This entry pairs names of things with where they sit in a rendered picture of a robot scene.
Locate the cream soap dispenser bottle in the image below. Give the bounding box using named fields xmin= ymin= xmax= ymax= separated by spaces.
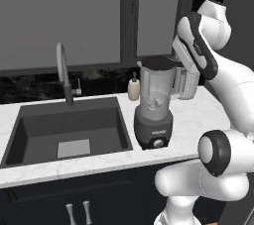
xmin=127 ymin=70 xmax=142 ymax=102

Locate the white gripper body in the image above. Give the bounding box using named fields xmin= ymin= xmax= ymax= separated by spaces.
xmin=171 ymin=34 xmax=201 ymax=75

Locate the dark framed window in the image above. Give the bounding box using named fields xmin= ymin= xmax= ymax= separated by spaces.
xmin=0 ymin=0 xmax=199 ymax=78

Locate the grey tall cabinet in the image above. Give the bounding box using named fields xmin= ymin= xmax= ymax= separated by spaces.
xmin=219 ymin=0 xmax=254 ymax=71

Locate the grey blender with clear jar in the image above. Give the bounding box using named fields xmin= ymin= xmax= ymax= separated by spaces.
xmin=133 ymin=55 xmax=182 ymax=151

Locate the grey arched sink tap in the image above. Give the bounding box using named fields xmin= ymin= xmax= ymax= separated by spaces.
xmin=55 ymin=42 xmax=83 ymax=107

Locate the translucent ribbed blender lid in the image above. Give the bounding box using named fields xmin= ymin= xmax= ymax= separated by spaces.
xmin=179 ymin=68 xmax=201 ymax=101

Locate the dark panel below sink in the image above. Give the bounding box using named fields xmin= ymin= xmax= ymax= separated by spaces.
xmin=5 ymin=167 xmax=159 ymax=201

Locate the dark cupboard door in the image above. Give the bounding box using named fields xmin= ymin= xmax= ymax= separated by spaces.
xmin=76 ymin=182 xmax=167 ymax=225
xmin=0 ymin=191 xmax=80 ymax=225

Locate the silver cupboard handle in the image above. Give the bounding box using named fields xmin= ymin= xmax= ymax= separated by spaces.
xmin=81 ymin=200 xmax=94 ymax=225
xmin=64 ymin=202 xmax=77 ymax=225

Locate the dark grey sink basin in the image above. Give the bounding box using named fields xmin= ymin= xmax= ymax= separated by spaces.
xmin=0 ymin=96 xmax=134 ymax=169

